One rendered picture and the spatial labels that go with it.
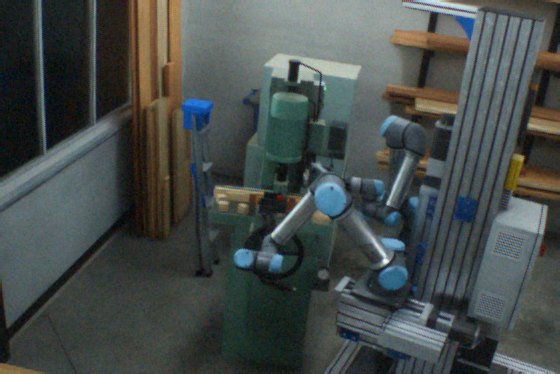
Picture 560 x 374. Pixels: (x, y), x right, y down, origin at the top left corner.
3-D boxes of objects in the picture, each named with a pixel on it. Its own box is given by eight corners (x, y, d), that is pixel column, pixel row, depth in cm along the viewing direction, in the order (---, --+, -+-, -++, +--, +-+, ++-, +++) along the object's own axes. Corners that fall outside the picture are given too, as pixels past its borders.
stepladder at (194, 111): (189, 276, 406) (178, 106, 361) (200, 258, 429) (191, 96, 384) (212, 278, 403) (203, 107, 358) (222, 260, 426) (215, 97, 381)
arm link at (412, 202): (417, 233, 291) (423, 208, 286) (396, 222, 300) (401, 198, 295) (431, 227, 299) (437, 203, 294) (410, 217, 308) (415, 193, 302)
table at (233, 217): (204, 231, 287) (205, 220, 285) (213, 204, 315) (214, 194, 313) (331, 245, 287) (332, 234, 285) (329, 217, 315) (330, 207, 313)
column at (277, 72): (257, 205, 329) (270, 75, 300) (260, 189, 350) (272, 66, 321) (298, 210, 329) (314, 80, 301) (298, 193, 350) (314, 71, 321)
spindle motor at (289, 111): (264, 162, 290) (271, 99, 278) (267, 149, 306) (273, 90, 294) (301, 166, 290) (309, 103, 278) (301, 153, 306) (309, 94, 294)
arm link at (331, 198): (410, 264, 249) (333, 167, 235) (414, 283, 235) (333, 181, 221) (386, 279, 253) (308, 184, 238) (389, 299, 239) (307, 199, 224)
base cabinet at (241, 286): (219, 359, 329) (227, 248, 301) (231, 301, 382) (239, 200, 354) (300, 368, 329) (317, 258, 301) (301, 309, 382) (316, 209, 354)
